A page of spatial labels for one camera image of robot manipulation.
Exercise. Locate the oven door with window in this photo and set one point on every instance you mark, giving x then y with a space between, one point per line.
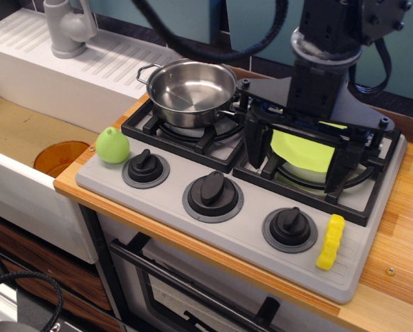
178 292

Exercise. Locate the wooden drawer fronts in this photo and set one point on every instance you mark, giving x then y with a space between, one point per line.
85 300

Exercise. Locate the orange plastic sink drain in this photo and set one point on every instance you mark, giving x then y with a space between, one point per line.
54 159

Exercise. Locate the black burner grate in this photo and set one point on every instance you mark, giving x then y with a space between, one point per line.
364 196
218 146

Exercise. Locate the stainless steel pot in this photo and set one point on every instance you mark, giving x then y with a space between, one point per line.
189 94

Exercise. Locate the small green pear toy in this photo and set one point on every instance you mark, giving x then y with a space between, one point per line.
112 146

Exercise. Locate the black right stove knob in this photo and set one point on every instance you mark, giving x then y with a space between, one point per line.
290 230

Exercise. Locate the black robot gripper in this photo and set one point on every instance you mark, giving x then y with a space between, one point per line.
314 104

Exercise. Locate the grey toy stove top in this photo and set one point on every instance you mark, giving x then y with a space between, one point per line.
242 235

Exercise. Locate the black stove knob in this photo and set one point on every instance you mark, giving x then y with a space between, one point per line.
213 198
145 170
290 230

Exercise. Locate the black right burner grate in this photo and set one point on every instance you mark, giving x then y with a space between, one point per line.
364 196

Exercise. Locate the grey toy faucet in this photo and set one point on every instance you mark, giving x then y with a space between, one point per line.
69 31

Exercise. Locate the black left stove knob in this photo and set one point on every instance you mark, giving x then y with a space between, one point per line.
145 170

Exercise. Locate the light green plastic plate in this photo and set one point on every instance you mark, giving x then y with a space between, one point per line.
302 153

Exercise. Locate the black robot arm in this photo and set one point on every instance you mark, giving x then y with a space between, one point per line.
331 36

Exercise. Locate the white toy sink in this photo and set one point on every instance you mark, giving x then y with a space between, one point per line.
45 100

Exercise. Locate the black oven door handle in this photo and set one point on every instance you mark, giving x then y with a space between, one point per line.
260 322

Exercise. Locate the yellow crinkle fry toy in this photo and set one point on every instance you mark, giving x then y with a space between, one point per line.
331 242

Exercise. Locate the black middle stove knob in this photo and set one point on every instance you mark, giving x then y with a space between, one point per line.
213 198

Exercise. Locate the black left burner grate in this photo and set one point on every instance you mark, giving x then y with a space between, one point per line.
218 146

